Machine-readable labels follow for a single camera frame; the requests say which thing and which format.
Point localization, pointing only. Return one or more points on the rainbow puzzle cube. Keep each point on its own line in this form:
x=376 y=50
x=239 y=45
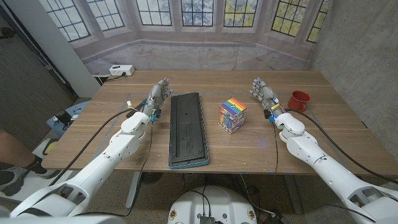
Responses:
x=231 y=116

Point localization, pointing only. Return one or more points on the person bare leg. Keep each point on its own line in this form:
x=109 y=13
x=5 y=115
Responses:
x=14 y=152

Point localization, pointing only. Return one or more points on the grey black sneaker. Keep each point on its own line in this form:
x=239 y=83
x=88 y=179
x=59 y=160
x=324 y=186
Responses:
x=12 y=182

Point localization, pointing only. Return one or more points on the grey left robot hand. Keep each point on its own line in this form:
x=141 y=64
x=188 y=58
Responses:
x=157 y=96

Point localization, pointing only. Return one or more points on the yellow black floor item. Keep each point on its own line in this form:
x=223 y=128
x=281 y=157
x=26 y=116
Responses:
x=49 y=147

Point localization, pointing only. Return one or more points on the white power strip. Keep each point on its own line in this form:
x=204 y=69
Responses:
x=122 y=70

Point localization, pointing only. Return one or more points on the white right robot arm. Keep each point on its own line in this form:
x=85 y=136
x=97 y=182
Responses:
x=329 y=171

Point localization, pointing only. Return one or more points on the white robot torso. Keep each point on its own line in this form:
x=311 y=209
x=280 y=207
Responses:
x=214 y=202

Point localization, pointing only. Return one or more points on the red speckled enamel cup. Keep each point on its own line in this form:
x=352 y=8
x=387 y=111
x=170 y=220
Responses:
x=297 y=102

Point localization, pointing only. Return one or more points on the blue floor stand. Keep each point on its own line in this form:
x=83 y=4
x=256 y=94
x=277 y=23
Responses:
x=73 y=113

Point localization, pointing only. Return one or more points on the black keyboard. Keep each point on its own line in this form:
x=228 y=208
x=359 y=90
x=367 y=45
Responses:
x=187 y=130

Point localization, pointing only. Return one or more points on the grey table leg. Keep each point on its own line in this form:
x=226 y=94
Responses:
x=133 y=189
x=293 y=196

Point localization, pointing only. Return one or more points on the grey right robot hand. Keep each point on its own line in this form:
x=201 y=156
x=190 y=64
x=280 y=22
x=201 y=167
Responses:
x=265 y=93

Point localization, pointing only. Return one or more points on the small flat black device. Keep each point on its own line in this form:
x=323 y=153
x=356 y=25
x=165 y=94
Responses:
x=132 y=113

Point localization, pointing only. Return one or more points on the printed window backdrop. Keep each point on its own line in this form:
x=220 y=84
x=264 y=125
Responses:
x=199 y=53

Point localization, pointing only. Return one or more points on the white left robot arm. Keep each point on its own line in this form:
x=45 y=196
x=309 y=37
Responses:
x=99 y=168

